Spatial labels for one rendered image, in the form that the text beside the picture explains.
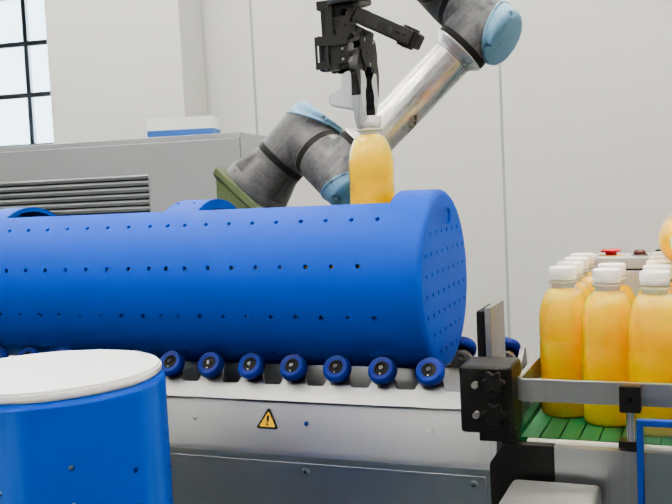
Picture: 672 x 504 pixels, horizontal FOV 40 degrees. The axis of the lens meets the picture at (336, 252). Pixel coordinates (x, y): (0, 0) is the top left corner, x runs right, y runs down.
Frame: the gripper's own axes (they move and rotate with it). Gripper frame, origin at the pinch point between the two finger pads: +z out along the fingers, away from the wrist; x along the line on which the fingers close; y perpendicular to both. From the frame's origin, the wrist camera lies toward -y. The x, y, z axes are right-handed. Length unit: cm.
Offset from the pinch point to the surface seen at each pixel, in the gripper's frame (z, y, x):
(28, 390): 31, 20, 61
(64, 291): 25, 52, 14
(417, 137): -10, 73, -266
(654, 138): -2, -29, -283
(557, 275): 24.8, -30.2, 8.0
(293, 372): 38.9, 10.7, 11.8
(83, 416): 34, 14, 59
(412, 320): 30.4, -9.9, 13.5
